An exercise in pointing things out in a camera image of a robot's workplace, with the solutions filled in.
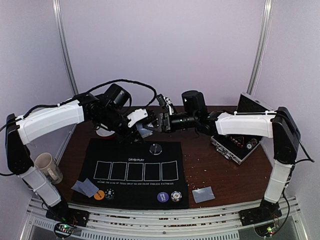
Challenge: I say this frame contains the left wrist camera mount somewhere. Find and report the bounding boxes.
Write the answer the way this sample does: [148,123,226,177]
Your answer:
[127,108,148,128]

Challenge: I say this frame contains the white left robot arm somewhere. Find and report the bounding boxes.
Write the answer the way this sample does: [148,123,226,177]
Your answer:
[3,83,148,222]

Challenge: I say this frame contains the right arm base board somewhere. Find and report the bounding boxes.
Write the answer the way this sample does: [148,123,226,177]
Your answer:
[239,199,282,238]

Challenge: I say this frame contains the aluminium poker chip case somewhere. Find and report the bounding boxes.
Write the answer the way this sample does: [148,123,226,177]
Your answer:
[210,92,273,165]

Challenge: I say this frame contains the black green chip stack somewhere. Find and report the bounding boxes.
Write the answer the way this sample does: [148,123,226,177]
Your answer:
[104,188,115,201]

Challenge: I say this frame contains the black poker mat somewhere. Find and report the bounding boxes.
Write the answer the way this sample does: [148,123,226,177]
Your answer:
[71,138,189,210]

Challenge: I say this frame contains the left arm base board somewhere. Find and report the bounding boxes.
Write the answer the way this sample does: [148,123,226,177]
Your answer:
[42,199,90,240]

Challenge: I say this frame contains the aluminium corner post left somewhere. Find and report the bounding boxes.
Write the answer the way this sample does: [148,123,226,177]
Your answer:
[52,0,79,95]

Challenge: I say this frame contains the beige ceramic mug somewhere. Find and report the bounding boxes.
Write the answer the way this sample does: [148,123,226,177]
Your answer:
[34,152,63,185]

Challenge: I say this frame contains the single playing card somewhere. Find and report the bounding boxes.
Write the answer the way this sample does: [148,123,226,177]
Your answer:
[192,186,216,204]

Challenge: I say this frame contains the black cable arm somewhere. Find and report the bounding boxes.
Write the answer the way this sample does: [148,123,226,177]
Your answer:
[289,134,315,165]
[0,78,158,176]

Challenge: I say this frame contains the dealt playing card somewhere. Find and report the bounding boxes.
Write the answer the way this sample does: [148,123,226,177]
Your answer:
[79,178,99,198]
[71,180,85,195]

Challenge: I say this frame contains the orange big blind button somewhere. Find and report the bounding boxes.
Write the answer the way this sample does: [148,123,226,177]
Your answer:
[93,190,105,201]

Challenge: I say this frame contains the aluminium corner post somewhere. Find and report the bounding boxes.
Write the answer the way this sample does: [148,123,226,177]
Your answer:
[246,0,273,95]
[52,0,79,95]

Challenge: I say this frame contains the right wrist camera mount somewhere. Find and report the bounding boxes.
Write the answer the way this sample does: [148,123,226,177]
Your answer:
[156,94,177,115]

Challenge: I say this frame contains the purple small blind button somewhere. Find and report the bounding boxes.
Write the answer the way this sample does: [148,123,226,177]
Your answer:
[157,192,169,203]

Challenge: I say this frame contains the aluminium front frame rails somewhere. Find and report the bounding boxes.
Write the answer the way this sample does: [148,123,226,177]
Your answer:
[18,197,309,240]

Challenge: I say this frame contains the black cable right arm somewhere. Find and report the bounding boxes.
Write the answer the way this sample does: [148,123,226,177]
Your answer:
[289,134,315,165]

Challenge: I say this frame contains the deck of playing cards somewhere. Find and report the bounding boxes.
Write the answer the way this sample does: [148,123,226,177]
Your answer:
[135,123,153,139]

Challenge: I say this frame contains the orange bowl white inside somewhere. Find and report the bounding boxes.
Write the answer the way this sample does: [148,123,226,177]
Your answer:
[96,128,115,139]

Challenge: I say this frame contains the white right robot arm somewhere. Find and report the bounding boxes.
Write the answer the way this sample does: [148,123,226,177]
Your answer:
[156,90,301,221]

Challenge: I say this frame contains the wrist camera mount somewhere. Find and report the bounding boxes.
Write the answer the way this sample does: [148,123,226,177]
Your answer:
[156,94,177,115]
[127,108,148,128]

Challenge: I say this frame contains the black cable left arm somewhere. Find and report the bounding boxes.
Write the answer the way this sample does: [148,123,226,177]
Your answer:
[0,78,158,176]

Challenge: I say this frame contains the aluminium corner post right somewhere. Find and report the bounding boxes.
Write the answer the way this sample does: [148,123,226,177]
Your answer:
[246,0,273,95]

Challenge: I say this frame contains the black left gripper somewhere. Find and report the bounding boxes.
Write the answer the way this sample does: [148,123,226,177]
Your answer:
[100,106,146,146]

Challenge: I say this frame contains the red triangle in case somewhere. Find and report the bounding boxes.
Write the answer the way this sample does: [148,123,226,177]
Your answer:
[229,136,245,148]

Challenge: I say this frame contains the poker chip stack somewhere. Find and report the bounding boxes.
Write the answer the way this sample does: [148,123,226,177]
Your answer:
[170,190,182,203]

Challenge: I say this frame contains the clear acrylic dealer button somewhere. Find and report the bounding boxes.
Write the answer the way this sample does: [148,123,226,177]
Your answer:
[149,143,163,156]

